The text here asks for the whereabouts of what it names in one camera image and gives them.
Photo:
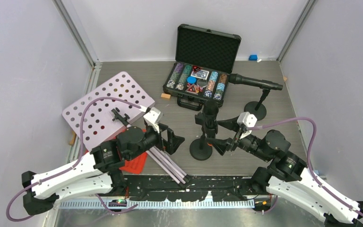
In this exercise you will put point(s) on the lilac tripod music stand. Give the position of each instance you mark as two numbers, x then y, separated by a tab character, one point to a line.
108	110

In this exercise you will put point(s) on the red sheet music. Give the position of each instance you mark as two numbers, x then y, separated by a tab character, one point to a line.
136	165

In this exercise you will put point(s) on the red triangle token lower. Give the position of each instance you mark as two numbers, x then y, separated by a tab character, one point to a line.
193	89

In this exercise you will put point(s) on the small blue block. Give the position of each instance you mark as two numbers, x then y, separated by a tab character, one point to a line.
253	57

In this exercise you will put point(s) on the black poker chip case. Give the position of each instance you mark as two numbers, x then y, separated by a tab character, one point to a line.
209	49

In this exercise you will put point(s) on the black round-base mic stand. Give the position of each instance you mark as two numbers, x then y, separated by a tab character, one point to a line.
199	149
256	107

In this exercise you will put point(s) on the red triangle token upper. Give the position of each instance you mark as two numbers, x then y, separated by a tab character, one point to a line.
196	68

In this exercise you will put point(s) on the blue playing card deck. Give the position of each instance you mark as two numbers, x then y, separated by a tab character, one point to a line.
201	74

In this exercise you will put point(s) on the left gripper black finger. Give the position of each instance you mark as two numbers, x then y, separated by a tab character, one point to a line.
172	144
166	132

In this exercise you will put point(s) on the blue round chip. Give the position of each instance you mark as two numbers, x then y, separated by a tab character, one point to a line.
191	80

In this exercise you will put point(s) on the black microphone plain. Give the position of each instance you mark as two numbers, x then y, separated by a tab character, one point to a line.
235	78

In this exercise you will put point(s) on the wooden block on rail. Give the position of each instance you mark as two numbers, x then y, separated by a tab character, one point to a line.
72	139

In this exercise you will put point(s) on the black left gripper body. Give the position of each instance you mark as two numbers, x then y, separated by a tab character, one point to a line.
151	138

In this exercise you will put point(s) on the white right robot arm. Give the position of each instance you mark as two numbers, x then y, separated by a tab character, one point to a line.
288	175

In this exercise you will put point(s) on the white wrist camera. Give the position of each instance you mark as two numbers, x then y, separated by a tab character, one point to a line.
152	117
245	121

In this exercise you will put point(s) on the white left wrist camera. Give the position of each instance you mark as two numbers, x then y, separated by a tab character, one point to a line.
152	117

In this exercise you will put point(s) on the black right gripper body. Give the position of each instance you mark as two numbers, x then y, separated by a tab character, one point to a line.
250	144

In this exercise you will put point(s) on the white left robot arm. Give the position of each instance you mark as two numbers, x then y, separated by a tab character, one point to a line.
98	172

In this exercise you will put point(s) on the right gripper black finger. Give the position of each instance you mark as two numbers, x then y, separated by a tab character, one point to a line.
221	146
230	124

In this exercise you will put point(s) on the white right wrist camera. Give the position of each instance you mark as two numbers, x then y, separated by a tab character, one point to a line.
245	121

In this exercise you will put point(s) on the red triangle token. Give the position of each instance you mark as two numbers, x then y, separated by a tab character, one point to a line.
196	68
193	89

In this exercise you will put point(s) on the silver dealer button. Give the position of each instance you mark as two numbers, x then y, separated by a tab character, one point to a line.
201	83

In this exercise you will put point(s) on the small wooden block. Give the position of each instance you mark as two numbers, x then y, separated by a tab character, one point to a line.
165	96

